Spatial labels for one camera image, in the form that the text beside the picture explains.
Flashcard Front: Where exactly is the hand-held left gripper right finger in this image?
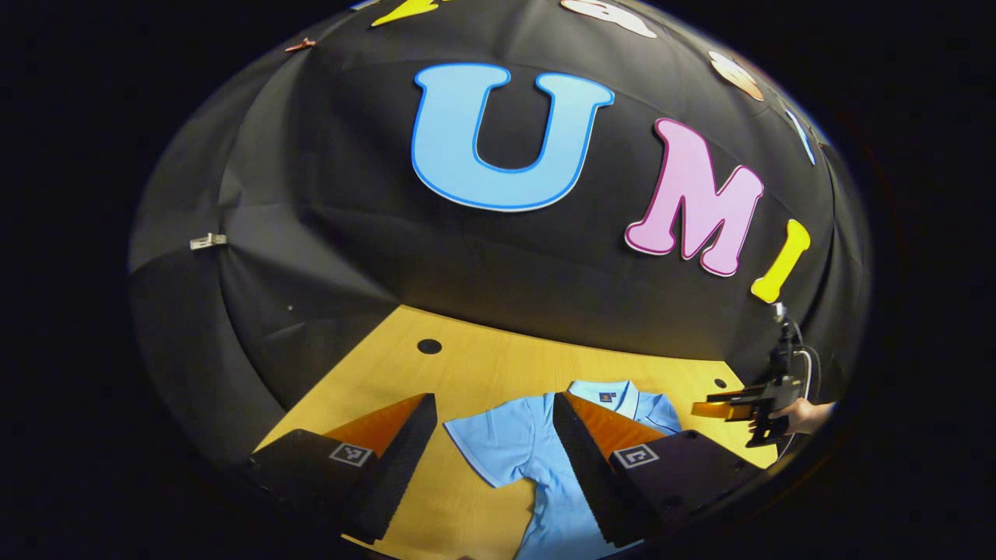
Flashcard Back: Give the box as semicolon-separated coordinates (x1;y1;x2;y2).
551;391;767;549

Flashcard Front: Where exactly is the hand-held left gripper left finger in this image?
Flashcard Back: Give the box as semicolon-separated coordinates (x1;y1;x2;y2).
245;393;439;545

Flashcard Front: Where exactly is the black backdrop cloth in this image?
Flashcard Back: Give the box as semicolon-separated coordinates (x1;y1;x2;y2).
128;0;872;467

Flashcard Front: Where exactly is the light blue T-shirt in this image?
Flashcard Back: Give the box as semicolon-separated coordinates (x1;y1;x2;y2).
444;380;683;560

